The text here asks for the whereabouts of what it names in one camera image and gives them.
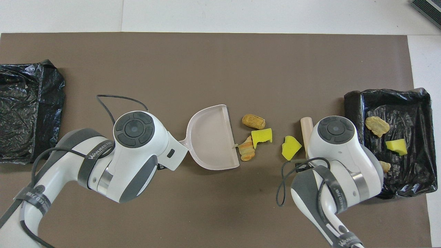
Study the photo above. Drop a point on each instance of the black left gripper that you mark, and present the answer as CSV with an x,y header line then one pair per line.
x,y
162,167

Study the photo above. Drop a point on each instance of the beige plastic dustpan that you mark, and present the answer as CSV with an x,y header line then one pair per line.
x,y
213,137

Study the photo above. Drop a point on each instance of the striped croissant piece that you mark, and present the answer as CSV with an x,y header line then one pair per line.
x,y
247,150

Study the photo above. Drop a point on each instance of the brown bread roll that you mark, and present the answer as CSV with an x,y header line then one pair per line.
x,y
253,121

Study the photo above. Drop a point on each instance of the yellow sponge piece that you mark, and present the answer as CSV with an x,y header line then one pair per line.
x,y
262,136
396,146
291,147

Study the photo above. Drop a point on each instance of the beige hand brush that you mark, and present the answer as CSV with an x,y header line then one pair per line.
x,y
306,131

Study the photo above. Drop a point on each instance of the pale lumpy bread piece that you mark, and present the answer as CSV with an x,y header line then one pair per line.
x,y
377,126

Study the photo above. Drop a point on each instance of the toast slice piece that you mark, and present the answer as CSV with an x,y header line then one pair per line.
x,y
385,166

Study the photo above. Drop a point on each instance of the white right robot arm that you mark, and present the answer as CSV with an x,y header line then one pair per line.
x,y
337,151

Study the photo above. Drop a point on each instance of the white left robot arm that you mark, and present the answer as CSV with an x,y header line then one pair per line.
x,y
134,155

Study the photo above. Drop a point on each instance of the black bag lined bin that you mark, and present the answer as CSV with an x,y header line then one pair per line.
x,y
413,113
20,113

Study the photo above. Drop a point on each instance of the brown table mat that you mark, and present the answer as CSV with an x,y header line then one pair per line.
x,y
172,69

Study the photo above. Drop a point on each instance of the dark ribbed device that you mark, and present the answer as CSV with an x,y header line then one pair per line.
x,y
427,10

